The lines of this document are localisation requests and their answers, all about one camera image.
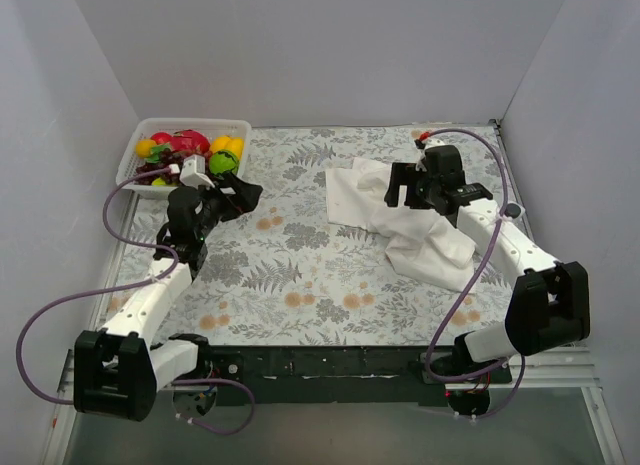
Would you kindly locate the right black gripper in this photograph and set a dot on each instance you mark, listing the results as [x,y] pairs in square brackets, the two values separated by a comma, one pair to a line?
[409,186]

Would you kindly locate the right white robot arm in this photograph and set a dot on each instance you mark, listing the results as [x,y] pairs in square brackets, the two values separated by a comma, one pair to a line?
[549,306]

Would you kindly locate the red toy apple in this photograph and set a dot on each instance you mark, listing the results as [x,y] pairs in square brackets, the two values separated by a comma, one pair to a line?
[161,138]

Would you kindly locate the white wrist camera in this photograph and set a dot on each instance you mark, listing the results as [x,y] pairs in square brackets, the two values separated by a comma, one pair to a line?
[428,145]
[192,172]

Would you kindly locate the pink dragon fruit toy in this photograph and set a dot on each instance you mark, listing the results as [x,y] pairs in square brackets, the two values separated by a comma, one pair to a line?
[190,141]

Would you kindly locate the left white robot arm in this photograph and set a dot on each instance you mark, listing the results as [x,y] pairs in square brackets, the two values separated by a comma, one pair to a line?
[117,370]

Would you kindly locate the aluminium frame rail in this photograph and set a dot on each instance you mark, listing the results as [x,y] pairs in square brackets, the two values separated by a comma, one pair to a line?
[568,367]

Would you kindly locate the orange toy fruit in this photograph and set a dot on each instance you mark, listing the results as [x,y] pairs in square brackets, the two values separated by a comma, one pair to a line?
[144,148]

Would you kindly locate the white plastic basket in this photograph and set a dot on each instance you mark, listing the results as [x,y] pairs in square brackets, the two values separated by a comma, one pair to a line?
[210,128]

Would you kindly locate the purple toy grapes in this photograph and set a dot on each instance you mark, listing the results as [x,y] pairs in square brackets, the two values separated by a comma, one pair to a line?
[147,172]

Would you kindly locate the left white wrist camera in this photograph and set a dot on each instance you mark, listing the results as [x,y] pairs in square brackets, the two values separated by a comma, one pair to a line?
[192,172]

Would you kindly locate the white t-shirt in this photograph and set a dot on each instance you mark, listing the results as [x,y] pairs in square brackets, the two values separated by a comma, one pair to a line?
[422,245]

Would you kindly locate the white cylindrical bottle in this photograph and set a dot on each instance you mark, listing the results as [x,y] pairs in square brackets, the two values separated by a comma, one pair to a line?
[513,211]

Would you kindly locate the green toy watermelon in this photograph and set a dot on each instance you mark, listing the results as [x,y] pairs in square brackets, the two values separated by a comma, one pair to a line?
[223,161]

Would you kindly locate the yellow toy bell pepper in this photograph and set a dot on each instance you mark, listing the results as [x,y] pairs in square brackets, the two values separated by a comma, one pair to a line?
[234,145]

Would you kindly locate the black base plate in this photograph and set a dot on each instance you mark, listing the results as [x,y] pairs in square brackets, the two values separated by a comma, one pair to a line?
[314,375]

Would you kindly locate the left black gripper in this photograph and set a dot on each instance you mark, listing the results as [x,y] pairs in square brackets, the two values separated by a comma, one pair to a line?
[230,195]

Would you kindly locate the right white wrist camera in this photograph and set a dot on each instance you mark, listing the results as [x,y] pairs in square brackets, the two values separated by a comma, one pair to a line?
[428,145]

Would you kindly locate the floral table mat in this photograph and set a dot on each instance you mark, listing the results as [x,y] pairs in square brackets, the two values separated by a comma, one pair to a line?
[284,275]

